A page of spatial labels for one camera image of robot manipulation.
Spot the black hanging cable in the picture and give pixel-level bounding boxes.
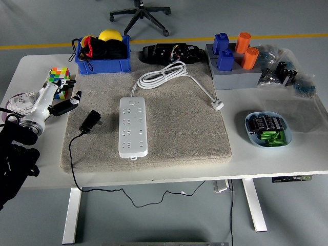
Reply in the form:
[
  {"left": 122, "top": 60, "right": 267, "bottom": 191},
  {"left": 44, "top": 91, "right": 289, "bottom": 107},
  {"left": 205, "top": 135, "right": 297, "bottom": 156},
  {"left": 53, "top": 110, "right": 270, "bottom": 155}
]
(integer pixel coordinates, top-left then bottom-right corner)
[{"left": 229, "top": 179, "right": 235, "bottom": 246}]

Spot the colourful puzzle cube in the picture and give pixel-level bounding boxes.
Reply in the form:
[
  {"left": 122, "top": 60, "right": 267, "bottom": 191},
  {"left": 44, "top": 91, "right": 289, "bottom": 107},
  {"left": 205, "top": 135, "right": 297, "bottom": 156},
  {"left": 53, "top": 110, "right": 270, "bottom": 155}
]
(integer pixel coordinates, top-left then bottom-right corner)
[{"left": 47, "top": 67, "right": 71, "bottom": 100}]

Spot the blue plastic bin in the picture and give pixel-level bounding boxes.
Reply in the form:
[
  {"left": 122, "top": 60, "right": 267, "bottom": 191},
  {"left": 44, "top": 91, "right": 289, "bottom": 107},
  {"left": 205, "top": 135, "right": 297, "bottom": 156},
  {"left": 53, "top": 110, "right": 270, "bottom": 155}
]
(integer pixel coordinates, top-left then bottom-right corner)
[{"left": 74, "top": 35, "right": 132, "bottom": 75}]

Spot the black table control panel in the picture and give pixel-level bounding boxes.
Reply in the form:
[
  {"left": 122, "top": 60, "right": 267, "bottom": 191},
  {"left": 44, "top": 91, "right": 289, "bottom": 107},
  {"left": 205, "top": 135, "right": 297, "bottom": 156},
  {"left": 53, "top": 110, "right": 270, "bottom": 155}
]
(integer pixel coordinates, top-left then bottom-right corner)
[{"left": 272, "top": 175, "right": 313, "bottom": 183}]

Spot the empty clear plastic bag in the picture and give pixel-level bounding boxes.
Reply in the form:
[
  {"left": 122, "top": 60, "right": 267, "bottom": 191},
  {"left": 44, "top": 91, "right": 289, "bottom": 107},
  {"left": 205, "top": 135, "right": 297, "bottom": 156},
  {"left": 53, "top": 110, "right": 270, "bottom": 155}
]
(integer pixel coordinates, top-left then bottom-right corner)
[{"left": 258, "top": 96, "right": 328, "bottom": 133}]

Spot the clear bag of small dark parts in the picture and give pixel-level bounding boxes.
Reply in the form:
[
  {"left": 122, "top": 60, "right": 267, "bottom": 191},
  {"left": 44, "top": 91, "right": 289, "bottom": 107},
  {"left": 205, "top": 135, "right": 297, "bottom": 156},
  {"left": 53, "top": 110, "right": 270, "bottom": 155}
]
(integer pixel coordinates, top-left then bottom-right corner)
[{"left": 257, "top": 67, "right": 282, "bottom": 88}]

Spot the white power strip with cord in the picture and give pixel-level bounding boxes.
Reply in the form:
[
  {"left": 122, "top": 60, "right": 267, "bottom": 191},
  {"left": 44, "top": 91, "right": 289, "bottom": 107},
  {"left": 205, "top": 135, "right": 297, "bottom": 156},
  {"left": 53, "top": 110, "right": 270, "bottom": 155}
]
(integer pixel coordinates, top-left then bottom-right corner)
[{"left": 118, "top": 60, "right": 226, "bottom": 161}]

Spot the yellow ball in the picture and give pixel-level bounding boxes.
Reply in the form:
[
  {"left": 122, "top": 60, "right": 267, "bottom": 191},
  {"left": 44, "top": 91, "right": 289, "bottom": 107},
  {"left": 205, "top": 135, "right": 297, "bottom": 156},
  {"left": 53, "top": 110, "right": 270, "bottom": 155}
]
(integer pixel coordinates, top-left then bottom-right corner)
[{"left": 98, "top": 29, "right": 123, "bottom": 42}]

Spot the grey block base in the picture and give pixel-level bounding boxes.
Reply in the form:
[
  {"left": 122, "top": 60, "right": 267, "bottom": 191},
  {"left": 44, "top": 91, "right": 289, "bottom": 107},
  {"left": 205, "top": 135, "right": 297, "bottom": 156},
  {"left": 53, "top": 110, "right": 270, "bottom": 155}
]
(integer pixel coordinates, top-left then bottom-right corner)
[{"left": 204, "top": 43, "right": 263, "bottom": 91}]

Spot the white table leg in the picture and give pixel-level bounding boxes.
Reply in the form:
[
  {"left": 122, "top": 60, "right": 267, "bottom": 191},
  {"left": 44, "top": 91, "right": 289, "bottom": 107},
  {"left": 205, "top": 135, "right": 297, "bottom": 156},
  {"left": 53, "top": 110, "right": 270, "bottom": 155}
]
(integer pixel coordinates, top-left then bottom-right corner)
[
  {"left": 62, "top": 187, "right": 83, "bottom": 244},
  {"left": 242, "top": 178, "right": 269, "bottom": 233}
]

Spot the pile of black capacitors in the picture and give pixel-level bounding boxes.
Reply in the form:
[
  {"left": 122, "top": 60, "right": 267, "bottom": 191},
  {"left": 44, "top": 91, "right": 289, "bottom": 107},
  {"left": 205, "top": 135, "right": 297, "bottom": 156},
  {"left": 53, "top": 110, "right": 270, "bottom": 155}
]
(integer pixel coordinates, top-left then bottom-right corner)
[{"left": 246, "top": 115, "right": 286, "bottom": 135}]

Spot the blue block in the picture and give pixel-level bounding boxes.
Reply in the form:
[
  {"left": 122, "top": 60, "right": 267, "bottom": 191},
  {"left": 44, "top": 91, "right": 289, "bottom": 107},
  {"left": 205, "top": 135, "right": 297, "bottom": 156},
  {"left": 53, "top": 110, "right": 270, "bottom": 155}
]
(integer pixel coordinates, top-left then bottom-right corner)
[
  {"left": 213, "top": 32, "right": 230, "bottom": 55},
  {"left": 217, "top": 49, "right": 235, "bottom": 72}
]

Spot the grey-brown mat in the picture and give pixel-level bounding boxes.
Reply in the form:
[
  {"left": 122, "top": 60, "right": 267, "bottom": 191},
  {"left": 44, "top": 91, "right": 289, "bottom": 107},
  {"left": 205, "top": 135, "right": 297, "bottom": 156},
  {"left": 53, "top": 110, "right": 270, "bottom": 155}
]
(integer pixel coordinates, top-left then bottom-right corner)
[{"left": 59, "top": 51, "right": 233, "bottom": 174}]

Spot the clear bag of black capacitors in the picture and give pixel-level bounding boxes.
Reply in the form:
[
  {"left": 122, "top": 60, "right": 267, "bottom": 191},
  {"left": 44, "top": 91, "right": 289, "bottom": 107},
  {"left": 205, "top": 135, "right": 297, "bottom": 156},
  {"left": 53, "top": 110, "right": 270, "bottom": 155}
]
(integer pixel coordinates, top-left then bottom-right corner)
[{"left": 276, "top": 60, "right": 299, "bottom": 87}]

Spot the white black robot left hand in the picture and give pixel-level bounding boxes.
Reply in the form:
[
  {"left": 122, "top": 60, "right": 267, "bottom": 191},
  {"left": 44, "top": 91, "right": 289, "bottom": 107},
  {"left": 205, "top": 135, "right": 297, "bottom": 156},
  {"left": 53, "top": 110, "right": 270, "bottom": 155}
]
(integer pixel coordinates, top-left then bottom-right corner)
[{"left": 22, "top": 78, "right": 83, "bottom": 126}]

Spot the light blue dish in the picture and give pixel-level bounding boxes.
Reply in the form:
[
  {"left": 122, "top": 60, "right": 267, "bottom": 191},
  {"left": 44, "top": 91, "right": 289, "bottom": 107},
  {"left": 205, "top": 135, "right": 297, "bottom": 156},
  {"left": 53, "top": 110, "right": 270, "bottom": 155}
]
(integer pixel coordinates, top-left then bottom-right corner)
[{"left": 244, "top": 111, "right": 293, "bottom": 149}]

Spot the white plastic socket module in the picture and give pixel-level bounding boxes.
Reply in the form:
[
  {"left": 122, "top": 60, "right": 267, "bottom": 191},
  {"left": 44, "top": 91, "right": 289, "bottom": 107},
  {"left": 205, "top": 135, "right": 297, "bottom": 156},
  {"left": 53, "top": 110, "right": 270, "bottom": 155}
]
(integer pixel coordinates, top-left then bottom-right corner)
[{"left": 6, "top": 90, "right": 42, "bottom": 121}]

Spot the pile of green batteries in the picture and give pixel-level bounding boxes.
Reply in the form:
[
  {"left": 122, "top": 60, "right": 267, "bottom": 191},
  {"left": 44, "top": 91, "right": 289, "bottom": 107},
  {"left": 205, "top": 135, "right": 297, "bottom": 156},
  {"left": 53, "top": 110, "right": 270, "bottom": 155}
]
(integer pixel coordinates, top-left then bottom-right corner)
[{"left": 257, "top": 130, "right": 286, "bottom": 147}]

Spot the orange cylinder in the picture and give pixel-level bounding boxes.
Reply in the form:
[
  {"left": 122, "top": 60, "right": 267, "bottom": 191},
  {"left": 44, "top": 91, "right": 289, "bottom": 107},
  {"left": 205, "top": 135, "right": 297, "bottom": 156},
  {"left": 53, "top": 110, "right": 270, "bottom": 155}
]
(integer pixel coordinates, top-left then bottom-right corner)
[
  {"left": 234, "top": 32, "right": 251, "bottom": 54},
  {"left": 242, "top": 47, "right": 260, "bottom": 70}
]

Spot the black drawstring pouch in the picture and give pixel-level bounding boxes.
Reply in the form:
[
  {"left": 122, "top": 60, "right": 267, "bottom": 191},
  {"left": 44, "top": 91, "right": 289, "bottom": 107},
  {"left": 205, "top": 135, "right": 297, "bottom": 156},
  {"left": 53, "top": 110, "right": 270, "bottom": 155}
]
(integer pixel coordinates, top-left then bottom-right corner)
[{"left": 68, "top": 35, "right": 129, "bottom": 72}]

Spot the silver box under table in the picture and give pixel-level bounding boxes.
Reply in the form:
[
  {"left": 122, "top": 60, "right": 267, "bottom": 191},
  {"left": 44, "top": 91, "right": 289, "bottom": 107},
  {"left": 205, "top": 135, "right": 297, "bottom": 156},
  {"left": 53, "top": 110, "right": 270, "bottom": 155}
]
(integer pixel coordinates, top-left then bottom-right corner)
[{"left": 213, "top": 180, "right": 231, "bottom": 193}]

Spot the black office chair base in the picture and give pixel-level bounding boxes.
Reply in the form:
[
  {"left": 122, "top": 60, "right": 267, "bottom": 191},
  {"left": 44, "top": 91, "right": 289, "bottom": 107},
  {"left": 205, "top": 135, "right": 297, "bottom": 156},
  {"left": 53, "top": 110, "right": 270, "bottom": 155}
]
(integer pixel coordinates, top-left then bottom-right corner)
[{"left": 109, "top": 0, "right": 171, "bottom": 37}]

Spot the clear bag of blue components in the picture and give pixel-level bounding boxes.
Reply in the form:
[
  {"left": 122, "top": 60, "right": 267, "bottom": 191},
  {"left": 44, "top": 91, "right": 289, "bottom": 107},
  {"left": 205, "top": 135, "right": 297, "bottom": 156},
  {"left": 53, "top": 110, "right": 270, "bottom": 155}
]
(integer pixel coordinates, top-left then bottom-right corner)
[
  {"left": 256, "top": 44, "right": 293, "bottom": 69},
  {"left": 292, "top": 73, "right": 317, "bottom": 99}
]

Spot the black electronic device with wires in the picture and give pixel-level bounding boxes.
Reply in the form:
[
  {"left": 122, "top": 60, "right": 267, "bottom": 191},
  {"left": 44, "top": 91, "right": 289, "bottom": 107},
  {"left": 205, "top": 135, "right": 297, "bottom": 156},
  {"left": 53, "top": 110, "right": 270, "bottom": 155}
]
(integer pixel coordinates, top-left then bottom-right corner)
[{"left": 140, "top": 43, "right": 203, "bottom": 65}]

